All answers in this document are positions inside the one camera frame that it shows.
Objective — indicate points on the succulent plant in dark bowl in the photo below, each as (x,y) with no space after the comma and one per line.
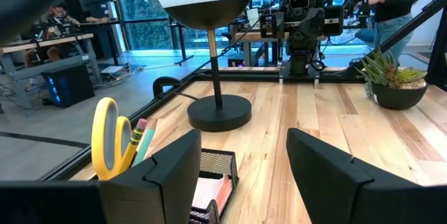
(398,96)

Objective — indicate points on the black computer tower blue lights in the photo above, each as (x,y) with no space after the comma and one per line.
(70,84)

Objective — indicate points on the wooden top workbench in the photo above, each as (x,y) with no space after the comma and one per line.
(35,42)

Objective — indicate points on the white globe table lamp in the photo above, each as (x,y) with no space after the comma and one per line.
(218,112)

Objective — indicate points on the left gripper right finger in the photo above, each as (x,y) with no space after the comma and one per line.
(324,182)

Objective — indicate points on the black aluminium table frame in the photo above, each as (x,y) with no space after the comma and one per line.
(244,76)

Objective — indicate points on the black clamp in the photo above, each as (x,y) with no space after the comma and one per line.
(164,81)

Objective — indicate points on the yellow pencil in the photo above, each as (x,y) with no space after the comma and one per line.
(138,136)

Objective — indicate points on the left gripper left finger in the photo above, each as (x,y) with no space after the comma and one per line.
(167,189)

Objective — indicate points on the teal pen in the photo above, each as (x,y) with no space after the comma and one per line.
(146,143)

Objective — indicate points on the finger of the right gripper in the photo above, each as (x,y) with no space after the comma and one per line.
(305,25)
(317,25)

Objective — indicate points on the pink sticky note pad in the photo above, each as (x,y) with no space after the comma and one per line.
(209,192)

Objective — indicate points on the black mesh desk organizer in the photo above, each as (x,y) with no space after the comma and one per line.
(218,159)

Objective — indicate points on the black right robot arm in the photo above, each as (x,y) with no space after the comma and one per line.
(300,56)

